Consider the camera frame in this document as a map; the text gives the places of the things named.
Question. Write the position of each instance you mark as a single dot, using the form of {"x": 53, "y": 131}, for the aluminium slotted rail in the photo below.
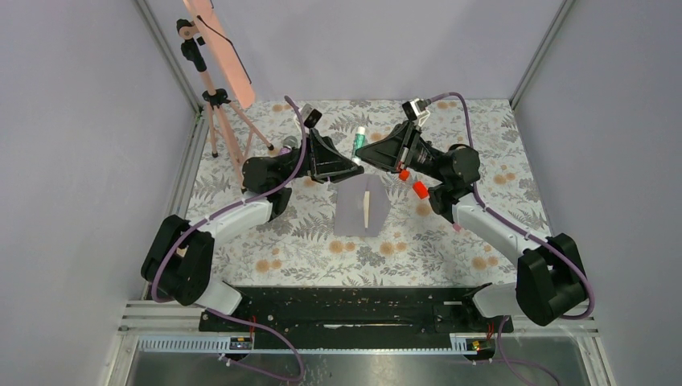
{"x": 451, "y": 345}

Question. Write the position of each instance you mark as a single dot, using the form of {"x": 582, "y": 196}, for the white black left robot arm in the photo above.
{"x": 179, "y": 262}

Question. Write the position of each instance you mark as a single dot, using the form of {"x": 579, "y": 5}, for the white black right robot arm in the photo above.
{"x": 550, "y": 279}

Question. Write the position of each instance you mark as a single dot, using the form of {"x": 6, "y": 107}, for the grey envelope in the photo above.
{"x": 349, "y": 217}

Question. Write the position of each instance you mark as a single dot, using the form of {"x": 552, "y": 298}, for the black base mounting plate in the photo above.
{"x": 367, "y": 316}

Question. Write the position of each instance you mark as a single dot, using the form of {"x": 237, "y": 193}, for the small red cube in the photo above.
{"x": 404, "y": 175}

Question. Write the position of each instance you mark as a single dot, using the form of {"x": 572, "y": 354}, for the pink board on tripod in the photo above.
{"x": 219, "y": 44}

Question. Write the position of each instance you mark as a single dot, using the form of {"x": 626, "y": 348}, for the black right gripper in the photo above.
{"x": 392, "y": 153}

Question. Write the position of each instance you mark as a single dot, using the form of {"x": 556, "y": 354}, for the red rectangular block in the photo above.
{"x": 421, "y": 190}

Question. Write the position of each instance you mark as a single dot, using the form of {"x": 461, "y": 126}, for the beige letter paper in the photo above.
{"x": 366, "y": 208}

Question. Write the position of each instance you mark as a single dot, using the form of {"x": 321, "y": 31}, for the pink tripod stand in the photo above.
{"x": 214, "y": 101}

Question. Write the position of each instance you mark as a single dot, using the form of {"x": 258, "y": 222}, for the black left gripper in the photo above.
{"x": 323, "y": 162}

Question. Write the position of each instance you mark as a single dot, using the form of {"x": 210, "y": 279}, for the floral patterned table mat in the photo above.
{"x": 416, "y": 247}

